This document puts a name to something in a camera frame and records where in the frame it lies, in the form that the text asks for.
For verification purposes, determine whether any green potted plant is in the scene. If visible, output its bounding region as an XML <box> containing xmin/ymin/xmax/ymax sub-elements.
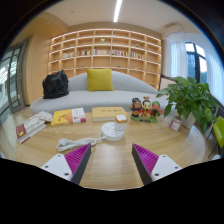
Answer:
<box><xmin>155</xmin><ymin>76</ymin><xmax>219</xmax><ymax>135</ymax></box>

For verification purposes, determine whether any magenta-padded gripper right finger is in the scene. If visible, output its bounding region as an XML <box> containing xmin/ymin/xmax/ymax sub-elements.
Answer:
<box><xmin>131</xmin><ymin>143</ymin><xmax>183</xmax><ymax>186</ymax></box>

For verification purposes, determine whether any long ceiling light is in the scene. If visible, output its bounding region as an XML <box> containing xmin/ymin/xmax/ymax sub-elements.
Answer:
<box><xmin>112</xmin><ymin>0</ymin><xmax>124</xmax><ymax>24</ymax></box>

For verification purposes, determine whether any glass door with grey frame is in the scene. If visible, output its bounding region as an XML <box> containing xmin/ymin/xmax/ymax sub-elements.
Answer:
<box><xmin>0</xmin><ymin>39</ymin><xmax>28</xmax><ymax>116</ymax></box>

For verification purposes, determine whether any grey curved sofa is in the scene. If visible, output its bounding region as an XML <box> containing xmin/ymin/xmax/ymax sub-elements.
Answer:
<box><xmin>29</xmin><ymin>70</ymin><xmax>174</xmax><ymax>116</ymax></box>

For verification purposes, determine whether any green chair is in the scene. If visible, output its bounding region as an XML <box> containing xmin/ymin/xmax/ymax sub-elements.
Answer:
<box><xmin>212</xmin><ymin>115</ymin><xmax>224</xmax><ymax>158</ymax></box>

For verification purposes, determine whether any yellow cushion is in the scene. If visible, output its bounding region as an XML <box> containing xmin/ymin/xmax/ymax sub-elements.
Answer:
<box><xmin>86</xmin><ymin>68</ymin><xmax>115</xmax><ymax>92</ymax></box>

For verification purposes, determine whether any wooden wall shelf unit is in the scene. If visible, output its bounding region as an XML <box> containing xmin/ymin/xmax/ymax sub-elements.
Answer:
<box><xmin>47</xmin><ymin>28</ymin><xmax>163</xmax><ymax>90</ymax></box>

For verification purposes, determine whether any white air conditioner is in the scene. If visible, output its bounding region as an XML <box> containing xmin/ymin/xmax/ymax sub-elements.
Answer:
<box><xmin>163</xmin><ymin>23</ymin><xmax>185</xmax><ymax>38</ymax></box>

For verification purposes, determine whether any black bag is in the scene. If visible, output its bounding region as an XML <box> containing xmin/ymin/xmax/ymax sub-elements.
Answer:
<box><xmin>41</xmin><ymin>69</ymin><xmax>70</xmax><ymax>100</ymax></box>

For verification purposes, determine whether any round white power strip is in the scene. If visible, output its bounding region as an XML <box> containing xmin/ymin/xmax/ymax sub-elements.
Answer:
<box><xmin>100</xmin><ymin>121</ymin><xmax>126</xmax><ymax>142</ymax></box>

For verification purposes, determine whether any white sheer curtain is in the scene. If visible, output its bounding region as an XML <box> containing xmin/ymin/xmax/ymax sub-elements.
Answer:
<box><xmin>204</xmin><ymin>49</ymin><xmax>224</xmax><ymax>104</ymax></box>
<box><xmin>169</xmin><ymin>40</ymin><xmax>189</xmax><ymax>79</ymax></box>

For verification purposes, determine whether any three-character painted figurine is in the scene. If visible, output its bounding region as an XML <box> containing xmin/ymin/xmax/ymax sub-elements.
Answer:
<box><xmin>129</xmin><ymin>96</ymin><xmax>164</xmax><ymax>124</ymax></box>

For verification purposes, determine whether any large yellow book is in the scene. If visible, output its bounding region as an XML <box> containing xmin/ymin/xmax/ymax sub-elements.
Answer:
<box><xmin>91</xmin><ymin>106</ymin><xmax>129</xmax><ymax>123</ymax></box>

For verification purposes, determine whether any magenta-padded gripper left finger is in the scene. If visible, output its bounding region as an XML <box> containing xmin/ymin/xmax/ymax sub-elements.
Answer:
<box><xmin>40</xmin><ymin>143</ymin><xmax>92</xmax><ymax>186</ymax></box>

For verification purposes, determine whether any yellow and white book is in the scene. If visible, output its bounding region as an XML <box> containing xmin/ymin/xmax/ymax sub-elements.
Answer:
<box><xmin>50</xmin><ymin>107</ymin><xmax>87</xmax><ymax>127</ymax></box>

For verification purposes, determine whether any dark-framed window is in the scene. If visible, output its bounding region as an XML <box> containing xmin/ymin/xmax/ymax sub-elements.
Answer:
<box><xmin>184</xmin><ymin>41</ymin><xmax>208</xmax><ymax>84</ymax></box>

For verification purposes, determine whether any white power strip cable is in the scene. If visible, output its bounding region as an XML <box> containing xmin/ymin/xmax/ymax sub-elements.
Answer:
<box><xmin>55</xmin><ymin>136</ymin><xmax>107</xmax><ymax>153</ymax></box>

